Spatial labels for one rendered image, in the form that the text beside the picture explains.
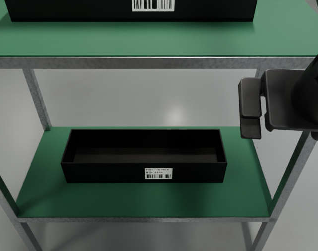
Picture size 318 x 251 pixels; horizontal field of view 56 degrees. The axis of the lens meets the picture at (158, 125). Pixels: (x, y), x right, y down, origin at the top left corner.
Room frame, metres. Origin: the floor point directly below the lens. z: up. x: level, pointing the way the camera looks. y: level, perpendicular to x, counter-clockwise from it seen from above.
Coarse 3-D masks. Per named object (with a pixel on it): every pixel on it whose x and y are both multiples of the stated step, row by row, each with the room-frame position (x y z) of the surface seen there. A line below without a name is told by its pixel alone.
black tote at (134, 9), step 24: (24, 0) 0.69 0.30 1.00; (48, 0) 0.69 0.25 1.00; (72, 0) 0.69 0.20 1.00; (96, 0) 0.69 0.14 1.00; (120, 0) 0.69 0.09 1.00; (144, 0) 0.69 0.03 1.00; (168, 0) 0.69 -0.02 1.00; (192, 0) 0.69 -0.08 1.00; (216, 0) 0.69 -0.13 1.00; (240, 0) 0.69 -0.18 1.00
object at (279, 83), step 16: (272, 80) 0.25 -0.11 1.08; (288, 80) 0.25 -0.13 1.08; (304, 80) 0.22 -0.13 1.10; (272, 96) 0.24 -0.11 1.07; (288, 96) 0.24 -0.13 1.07; (304, 96) 0.22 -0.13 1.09; (272, 112) 0.22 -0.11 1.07; (288, 112) 0.22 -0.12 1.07; (304, 112) 0.21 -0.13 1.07; (272, 128) 0.21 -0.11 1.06; (288, 128) 0.21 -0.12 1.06; (304, 128) 0.21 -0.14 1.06
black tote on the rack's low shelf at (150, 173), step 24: (72, 144) 0.80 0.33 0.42; (96, 144) 0.84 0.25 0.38; (120, 144) 0.84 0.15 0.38; (144, 144) 0.84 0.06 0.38; (168, 144) 0.84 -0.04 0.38; (192, 144) 0.84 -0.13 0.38; (216, 144) 0.83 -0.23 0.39; (72, 168) 0.67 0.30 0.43; (96, 168) 0.67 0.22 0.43; (120, 168) 0.67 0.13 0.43; (144, 168) 0.67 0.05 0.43; (168, 168) 0.67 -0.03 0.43; (192, 168) 0.67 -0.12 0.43; (216, 168) 0.67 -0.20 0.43
